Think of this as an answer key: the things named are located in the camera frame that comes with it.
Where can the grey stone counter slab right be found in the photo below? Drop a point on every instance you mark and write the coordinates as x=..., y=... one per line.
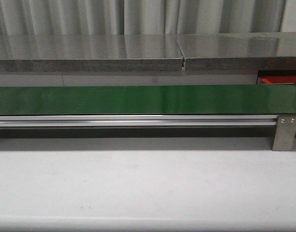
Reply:
x=237, y=52

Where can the green conveyor belt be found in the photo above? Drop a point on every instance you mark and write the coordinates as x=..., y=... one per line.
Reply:
x=157, y=100

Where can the white pleated curtain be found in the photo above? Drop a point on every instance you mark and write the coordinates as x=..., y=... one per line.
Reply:
x=115, y=17

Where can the grey stone counter slab left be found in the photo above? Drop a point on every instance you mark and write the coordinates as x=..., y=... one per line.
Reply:
x=89, y=53

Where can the red plastic tray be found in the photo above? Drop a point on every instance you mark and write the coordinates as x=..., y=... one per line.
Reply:
x=283, y=79

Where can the steel conveyor support bracket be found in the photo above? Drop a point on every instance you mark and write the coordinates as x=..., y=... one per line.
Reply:
x=285, y=133

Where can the grey stone counter slab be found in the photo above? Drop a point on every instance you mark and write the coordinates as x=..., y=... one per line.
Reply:
x=89, y=53
x=237, y=52

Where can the aluminium conveyor frame rail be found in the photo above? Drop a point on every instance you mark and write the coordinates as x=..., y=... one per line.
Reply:
x=137, y=120

